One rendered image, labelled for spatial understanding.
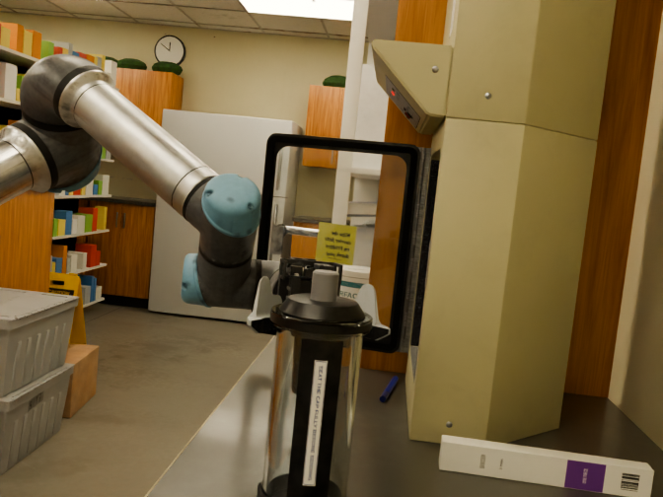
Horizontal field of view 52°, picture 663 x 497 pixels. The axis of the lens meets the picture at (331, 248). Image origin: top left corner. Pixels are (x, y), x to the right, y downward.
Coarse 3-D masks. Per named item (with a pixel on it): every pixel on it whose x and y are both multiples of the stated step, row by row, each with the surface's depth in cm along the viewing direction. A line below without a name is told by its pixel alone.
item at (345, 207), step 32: (288, 160) 134; (320, 160) 133; (352, 160) 131; (384, 160) 129; (288, 192) 135; (320, 192) 133; (352, 192) 131; (384, 192) 130; (416, 192) 128; (288, 224) 135; (320, 224) 133; (352, 224) 132; (384, 224) 130; (288, 256) 135; (320, 256) 134; (352, 256) 132; (384, 256) 131; (352, 288) 133; (384, 288) 131; (384, 320) 132
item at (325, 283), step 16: (320, 272) 71; (336, 272) 72; (320, 288) 71; (336, 288) 72; (288, 304) 71; (304, 304) 69; (320, 304) 69; (336, 304) 70; (352, 304) 71; (336, 320) 68; (352, 320) 69
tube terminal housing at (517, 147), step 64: (448, 0) 123; (512, 0) 94; (576, 0) 100; (512, 64) 95; (576, 64) 102; (448, 128) 97; (512, 128) 96; (576, 128) 104; (448, 192) 97; (512, 192) 97; (576, 192) 107; (448, 256) 98; (512, 256) 98; (576, 256) 109; (448, 320) 99; (512, 320) 100; (448, 384) 100; (512, 384) 102
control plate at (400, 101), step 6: (390, 84) 110; (390, 90) 116; (396, 90) 108; (390, 96) 124; (396, 96) 115; (402, 96) 107; (396, 102) 122; (402, 102) 113; (402, 108) 122; (414, 114) 110; (414, 120) 117; (414, 126) 124
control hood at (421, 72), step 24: (384, 48) 97; (408, 48) 96; (432, 48) 96; (384, 72) 106; (408, 72) 97; (432, 72) 96; (408, 96) 100; (432, 96) 97; (408, 120) 127; (432, 120) 103
